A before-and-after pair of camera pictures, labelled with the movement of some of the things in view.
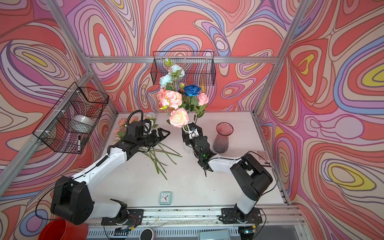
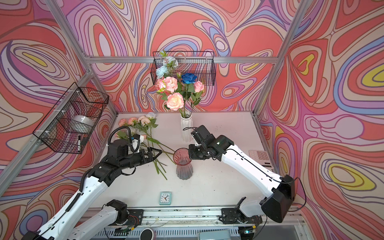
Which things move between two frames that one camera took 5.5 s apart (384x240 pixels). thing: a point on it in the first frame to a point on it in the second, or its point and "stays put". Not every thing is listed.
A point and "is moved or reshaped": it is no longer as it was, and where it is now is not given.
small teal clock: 165,198 stays put
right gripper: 201,133 to 192,153
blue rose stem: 191,91 to 188,79
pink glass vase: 220,144 to 181,159
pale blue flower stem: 169,81 is moved or reshaped
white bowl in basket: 81,123 stays put
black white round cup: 147,234 stays put
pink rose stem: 203,100 to 195,98
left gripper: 161,137 to 149,155
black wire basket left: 69,125 stays put
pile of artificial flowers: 126,128 stays put
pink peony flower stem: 179,118 to 175,102
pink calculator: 261,156 stays put
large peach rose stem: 169,99 to 171,83
